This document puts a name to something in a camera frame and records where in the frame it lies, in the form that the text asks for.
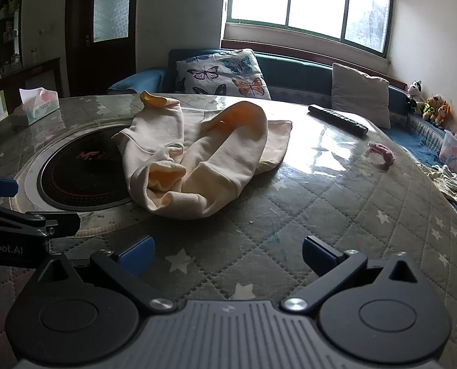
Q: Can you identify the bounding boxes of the small pink toy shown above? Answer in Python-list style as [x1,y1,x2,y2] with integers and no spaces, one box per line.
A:
[364,141,395,170]

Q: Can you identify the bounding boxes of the butterfly print pillow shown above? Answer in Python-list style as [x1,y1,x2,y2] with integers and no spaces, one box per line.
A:
[175,49,272,101]

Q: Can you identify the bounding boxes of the cream pants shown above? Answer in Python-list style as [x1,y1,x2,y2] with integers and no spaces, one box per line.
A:
[113,90,294,220]

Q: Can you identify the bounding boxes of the orange plush toy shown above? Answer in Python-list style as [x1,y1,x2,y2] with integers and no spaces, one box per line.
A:
[434,102,452,130]

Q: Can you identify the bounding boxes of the dark wooden sideboard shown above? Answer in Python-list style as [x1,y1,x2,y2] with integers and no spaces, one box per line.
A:
[0,58,62,131]

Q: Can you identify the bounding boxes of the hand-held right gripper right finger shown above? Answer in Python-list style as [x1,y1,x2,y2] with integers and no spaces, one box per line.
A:
[282,235,431,314]

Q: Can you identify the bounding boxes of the blue sofa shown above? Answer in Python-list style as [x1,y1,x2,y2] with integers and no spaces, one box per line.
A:
[107,48,457,235]

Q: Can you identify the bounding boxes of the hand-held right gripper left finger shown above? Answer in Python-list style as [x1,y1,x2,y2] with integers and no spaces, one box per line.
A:
[29,234,177,316]

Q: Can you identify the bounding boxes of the black remote control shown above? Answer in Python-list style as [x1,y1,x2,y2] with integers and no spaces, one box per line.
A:
[308,104,368,137]

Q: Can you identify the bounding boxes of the pile of loose clothes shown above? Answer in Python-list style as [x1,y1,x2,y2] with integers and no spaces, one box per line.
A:
[424,163,457,210]

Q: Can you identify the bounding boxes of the yellow green plush toy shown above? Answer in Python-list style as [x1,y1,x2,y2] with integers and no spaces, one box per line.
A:
[422,95,443,122]

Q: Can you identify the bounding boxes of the black round induction cooktop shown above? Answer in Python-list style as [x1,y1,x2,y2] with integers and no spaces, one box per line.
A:
[23,123,137,216]

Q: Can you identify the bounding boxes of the tissue box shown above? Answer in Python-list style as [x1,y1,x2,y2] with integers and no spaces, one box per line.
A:
[13,88,60,125]

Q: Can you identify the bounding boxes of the dark wooden door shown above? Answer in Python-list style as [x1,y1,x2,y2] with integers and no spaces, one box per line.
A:
[65,0,139,97]

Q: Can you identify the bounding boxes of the beige pillow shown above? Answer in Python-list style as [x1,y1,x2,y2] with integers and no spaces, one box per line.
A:
[331,62,391,129]

